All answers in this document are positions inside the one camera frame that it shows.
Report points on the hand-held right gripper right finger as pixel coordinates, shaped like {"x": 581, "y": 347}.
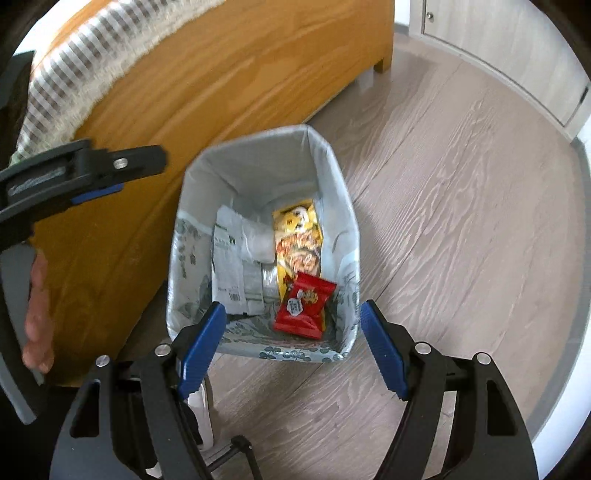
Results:
{"x": 383, "y": 355}

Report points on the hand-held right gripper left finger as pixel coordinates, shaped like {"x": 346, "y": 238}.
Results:
{"x": 203, "y": 350}

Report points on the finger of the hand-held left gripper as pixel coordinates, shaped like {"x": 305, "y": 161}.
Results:
{"x": 99, "y": 191}

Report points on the red packet with white label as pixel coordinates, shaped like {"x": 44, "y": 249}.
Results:
{"x": 307, "y": 304}

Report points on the white printed wrapper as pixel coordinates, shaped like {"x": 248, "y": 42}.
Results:
{"x": 228, "y": 258}

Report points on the yellow snack packet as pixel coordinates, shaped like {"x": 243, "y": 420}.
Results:
{"x": 295, "y": 240}

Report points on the bin with leaf print liner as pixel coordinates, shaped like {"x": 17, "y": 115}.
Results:
{"x": 258, "y": 152}

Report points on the person's left hand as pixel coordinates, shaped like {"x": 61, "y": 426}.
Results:
{"x": 39, "y": 323}

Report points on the white plastic object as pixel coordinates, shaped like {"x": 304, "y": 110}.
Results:
{"x": 203, "y": 410}

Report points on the small white wrapper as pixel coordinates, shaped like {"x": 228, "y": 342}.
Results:
{"x": 258, "y": 242}

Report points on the grey checked blanket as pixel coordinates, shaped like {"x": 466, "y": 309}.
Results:
{"x": 87, "y": 50}

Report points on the white wardrobe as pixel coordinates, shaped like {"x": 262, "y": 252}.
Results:
{"x": 485, "y": 37}

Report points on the wooden bed frame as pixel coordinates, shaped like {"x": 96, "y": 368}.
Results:
{"x": 207, "y": 92}

